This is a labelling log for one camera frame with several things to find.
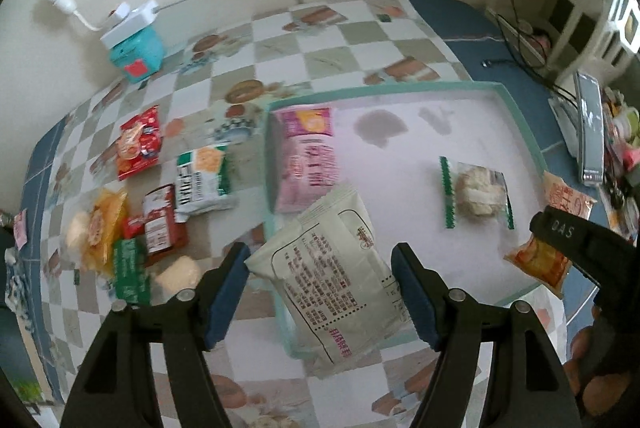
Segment clear green-edged pastry packet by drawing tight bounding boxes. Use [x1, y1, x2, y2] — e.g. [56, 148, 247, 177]
[438, 156, 516, 229]

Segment pile of small colourful clutter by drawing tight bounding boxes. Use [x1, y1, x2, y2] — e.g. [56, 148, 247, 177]
[600, 88, 640, 239]

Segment dark red snack packet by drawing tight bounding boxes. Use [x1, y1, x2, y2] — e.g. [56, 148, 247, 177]
[141, 184, 190, 266]

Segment green and white cracker packet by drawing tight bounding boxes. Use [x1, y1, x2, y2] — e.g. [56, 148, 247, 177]
[172, 145, 238, 216]

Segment pink snack packet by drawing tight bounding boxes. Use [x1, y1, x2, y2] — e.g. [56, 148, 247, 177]
[270, 106, 346, 215]

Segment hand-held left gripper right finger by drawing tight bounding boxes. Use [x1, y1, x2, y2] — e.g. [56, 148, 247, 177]
[391, 242, 583, 428]

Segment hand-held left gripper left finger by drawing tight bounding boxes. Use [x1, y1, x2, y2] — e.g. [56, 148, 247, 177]
[60, 242, 252, 428]

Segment black cable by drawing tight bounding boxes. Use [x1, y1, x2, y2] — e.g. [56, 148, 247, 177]
[481, 0, 576, 98]

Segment silver metal device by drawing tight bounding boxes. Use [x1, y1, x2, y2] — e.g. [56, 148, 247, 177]
[574, 70, 606, 186]

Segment teal rimmed white tray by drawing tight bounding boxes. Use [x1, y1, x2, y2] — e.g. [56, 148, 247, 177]
[263, 82, 551, 359]

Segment pale yellow pastry packet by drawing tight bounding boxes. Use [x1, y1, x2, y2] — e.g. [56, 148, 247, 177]
[152, 255, 201, 293]

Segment white power strip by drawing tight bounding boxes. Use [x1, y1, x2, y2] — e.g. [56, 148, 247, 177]
[106, 0, 161, 28]

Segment yellow snack packet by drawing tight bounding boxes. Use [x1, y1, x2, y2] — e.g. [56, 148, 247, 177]
[65, 188, 130, 279]

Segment white and green snack packet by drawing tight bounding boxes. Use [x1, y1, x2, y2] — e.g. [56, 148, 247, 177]
[244, 183, 413, 380]

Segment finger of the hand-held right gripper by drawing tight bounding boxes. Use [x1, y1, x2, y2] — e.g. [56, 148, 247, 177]
[529, 206, 555, 243]

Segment small red candy packet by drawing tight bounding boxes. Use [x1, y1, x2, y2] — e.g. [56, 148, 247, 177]
[122, 215, 147, 239]

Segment teal box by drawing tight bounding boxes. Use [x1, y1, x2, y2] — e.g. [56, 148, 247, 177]
[100, 15, 165, 84]

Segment orange snack packet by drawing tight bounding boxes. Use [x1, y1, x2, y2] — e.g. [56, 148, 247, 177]
[504, 171, 598, 299]

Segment person's right hand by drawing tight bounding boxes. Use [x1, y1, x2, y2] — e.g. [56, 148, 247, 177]
[562, 303, 640, 416]

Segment checkered printed tablecloth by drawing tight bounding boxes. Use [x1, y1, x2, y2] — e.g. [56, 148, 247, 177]
[30, 0, 568, 428]

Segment pink paper note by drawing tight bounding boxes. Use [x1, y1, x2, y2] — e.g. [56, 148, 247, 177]
[12, 209, 28, 251]

